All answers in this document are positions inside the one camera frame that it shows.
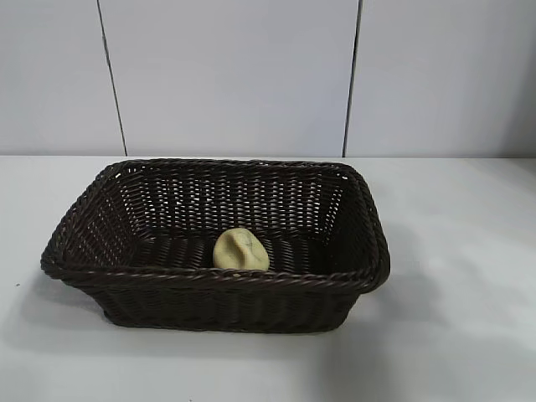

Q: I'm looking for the dark brown woven basket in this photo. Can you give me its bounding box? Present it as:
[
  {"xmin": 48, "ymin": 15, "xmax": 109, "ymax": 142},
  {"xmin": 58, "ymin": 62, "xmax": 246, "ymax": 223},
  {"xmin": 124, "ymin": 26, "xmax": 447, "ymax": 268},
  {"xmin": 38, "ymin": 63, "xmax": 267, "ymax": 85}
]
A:
[{"xmin": 40, "ymin": 157, "xmax": 393, "ymax": 334}]

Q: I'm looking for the pale yellow egg yolk pastry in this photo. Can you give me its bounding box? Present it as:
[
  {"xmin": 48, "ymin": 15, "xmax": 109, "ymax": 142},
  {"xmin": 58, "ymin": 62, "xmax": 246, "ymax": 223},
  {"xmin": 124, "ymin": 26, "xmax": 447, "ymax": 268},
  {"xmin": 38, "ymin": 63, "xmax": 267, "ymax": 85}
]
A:
[{"xmin": 213, "ymin": 228, "xmax": 270, "ymax": 271}]

